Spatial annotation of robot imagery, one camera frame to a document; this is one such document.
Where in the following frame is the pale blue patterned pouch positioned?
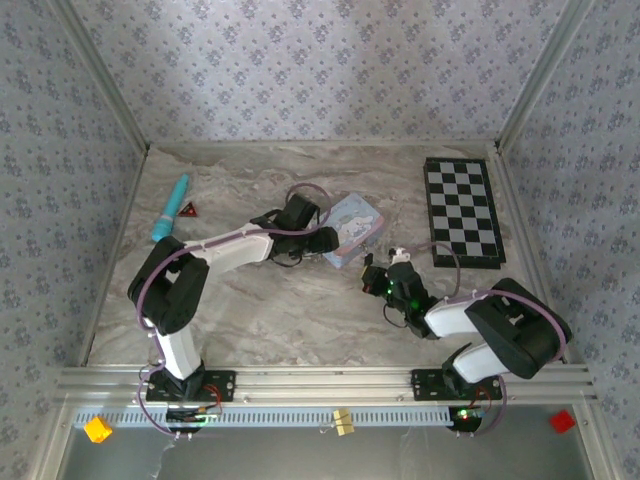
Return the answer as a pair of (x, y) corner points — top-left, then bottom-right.
(322, 192), (386, 270)

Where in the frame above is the black grey checkered chessboard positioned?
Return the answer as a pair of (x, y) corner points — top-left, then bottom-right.
(423, 157), (507, 270)

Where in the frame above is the beige binder clip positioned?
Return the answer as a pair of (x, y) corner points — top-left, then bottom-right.
(319, 407), (356, 437)

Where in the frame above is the teal plastic tube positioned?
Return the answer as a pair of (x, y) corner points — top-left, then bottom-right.
(151, 173), (191, 242)

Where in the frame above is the red toy block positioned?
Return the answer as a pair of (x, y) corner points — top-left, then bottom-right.
(548, 409), (577, 434)

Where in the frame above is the yellow toy block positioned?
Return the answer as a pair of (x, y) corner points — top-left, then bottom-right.
(82, 416), (114, 444)

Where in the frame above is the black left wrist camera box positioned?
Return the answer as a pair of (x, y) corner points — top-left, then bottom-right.
(282, 194), (321, 229)

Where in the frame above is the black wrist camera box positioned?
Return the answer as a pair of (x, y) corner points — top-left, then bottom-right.
(387, 247), (426, 301)
(282, 194), (321, 229)

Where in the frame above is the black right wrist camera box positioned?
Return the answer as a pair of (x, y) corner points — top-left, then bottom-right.
(387, 247), (426, 301)

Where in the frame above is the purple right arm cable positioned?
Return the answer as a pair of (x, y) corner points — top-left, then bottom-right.
(407, 241), (572, 437)

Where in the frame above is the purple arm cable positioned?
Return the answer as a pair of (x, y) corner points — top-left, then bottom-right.
(135, 182), (334, 439)
(407, 241), (572, 437)

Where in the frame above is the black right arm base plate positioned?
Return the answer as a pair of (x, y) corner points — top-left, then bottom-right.
(410, 368), (503, 401)

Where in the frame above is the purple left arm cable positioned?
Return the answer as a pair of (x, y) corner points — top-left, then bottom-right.
(135, 182), (334, 439)

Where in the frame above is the aluminium side rail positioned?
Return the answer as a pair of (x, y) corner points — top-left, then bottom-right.
(487, 142), (571, 365)
(77, 147), (150, 367)

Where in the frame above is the grey slotted cable duct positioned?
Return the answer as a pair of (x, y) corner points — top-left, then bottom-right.
(74, 405), (454, 429)

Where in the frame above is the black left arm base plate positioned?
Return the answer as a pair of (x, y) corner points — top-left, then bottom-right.
(145, 368), (237, 404)

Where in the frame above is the aluminium frame post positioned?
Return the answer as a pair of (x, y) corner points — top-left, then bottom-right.
(497, 0), (599, 151)

